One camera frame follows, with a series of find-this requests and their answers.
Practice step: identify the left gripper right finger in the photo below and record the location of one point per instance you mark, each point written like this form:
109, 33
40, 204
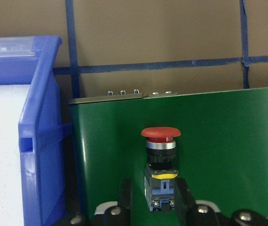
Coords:
184, 202

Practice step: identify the blue plastic bin with foam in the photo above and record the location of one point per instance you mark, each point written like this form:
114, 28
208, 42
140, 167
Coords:
30, 60

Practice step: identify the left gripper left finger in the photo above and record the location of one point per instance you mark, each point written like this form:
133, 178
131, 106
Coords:
125, 203

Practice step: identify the red mushroom push button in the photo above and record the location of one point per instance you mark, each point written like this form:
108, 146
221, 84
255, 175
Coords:
160, 173

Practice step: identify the green conveyor belt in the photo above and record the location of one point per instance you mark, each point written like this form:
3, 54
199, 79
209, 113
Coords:
222, 151

